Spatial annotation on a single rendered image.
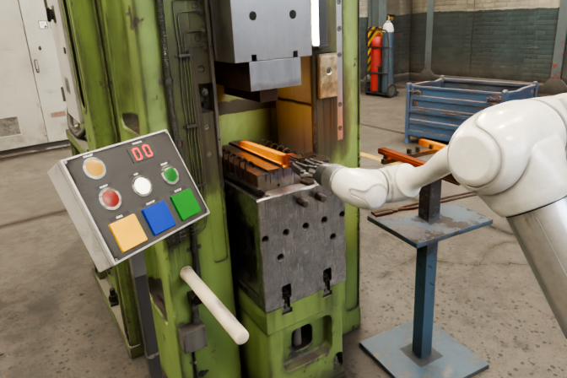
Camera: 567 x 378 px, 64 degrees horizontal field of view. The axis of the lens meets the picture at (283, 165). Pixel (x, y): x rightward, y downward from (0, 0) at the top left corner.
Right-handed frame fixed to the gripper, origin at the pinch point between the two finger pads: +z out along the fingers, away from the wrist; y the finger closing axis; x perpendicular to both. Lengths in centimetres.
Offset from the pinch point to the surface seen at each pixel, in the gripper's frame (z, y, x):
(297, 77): 5.6, 5.9, 27.9
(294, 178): 5.2, 2.8, -8.4
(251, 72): 5.6, -11.7, 31.4
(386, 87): 498, 538, -89
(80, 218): -15, -72, 4
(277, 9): 6, -1, 50
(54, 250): 210, -70, -104
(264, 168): 8.0, -7.7, -2.9
